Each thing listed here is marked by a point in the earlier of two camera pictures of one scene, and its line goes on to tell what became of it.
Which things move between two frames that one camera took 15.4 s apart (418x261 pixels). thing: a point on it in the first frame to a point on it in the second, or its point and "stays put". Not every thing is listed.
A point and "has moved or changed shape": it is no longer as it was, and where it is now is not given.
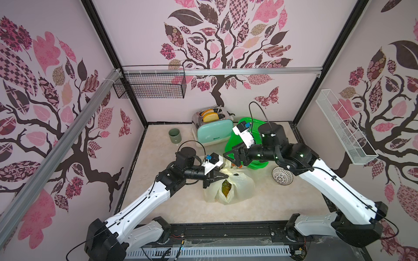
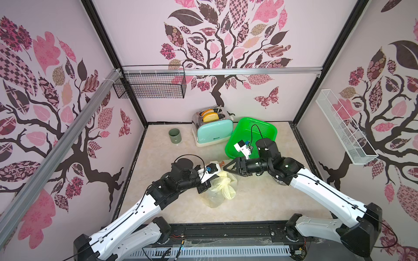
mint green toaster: x=212 y=132 stays put
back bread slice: x=207 y=111 stays put
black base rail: x=246 y=234 stays put
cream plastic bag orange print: x=243 y=186 has moved or changed shape
